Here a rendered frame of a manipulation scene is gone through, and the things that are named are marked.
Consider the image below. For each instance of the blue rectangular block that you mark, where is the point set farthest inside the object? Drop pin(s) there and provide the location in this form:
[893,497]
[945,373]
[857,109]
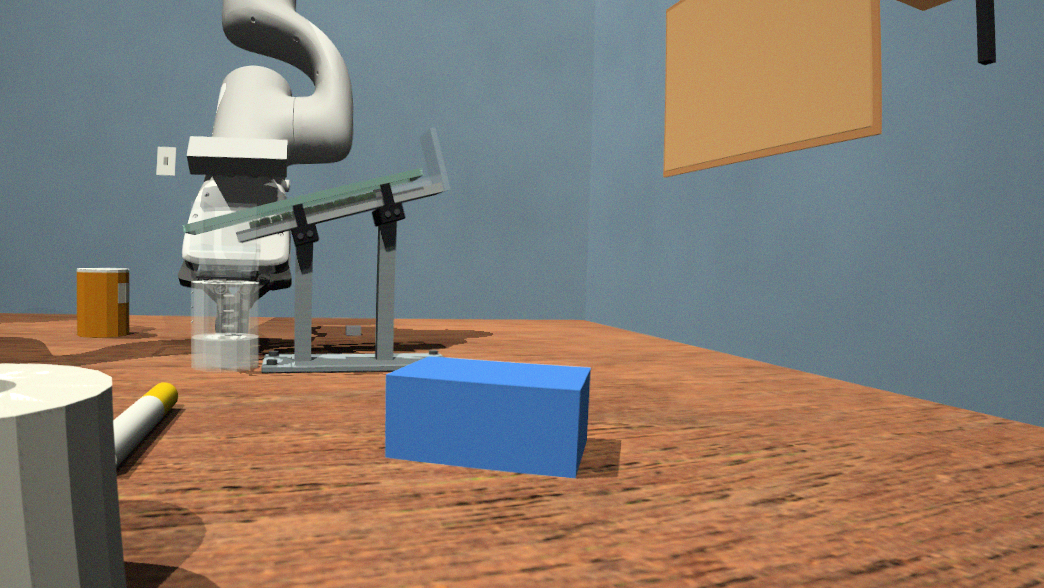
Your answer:
[502,416]

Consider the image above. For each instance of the white cylinder with yellow cap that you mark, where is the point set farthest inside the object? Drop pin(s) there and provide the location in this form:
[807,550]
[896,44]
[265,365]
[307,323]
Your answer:
[139,419]

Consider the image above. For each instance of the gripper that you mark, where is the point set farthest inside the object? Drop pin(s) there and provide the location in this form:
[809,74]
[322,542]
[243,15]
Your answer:
[275,249]

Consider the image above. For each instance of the grey faceted cylinder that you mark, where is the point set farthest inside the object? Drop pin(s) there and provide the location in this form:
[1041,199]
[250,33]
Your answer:
[59,508]

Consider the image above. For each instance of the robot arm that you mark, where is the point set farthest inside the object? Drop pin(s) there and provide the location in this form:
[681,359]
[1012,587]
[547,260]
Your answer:
[255,102]

